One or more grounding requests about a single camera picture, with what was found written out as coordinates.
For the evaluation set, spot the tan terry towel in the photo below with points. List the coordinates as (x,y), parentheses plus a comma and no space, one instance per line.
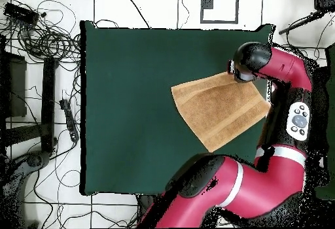
(219,111)

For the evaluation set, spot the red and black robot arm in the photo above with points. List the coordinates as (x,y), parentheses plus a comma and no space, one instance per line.
(285,66)

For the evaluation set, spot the dark flat panel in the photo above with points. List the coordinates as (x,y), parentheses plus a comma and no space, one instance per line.
(17,87)

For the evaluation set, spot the black rod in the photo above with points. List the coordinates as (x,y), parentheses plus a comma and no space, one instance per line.
(301,23)

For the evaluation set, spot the dark green hanging cloth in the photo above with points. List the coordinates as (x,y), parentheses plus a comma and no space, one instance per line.
(331,108)

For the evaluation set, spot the dark green table cloth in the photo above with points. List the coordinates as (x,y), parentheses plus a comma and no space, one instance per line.
(117,82)

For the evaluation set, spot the black device box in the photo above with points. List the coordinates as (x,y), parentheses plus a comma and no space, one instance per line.
(324,0)

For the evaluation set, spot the black power strip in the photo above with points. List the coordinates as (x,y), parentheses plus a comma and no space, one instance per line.
(69,120)

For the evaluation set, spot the black stand bar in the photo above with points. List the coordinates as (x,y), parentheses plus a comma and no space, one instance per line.
(48,103)

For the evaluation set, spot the grey tripod base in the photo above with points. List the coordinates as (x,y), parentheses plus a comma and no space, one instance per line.
(34,161)

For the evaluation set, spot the black hub box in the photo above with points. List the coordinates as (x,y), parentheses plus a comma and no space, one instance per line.
(19,13)

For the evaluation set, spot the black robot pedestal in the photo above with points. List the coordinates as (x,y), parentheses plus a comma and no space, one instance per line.
(146,202)

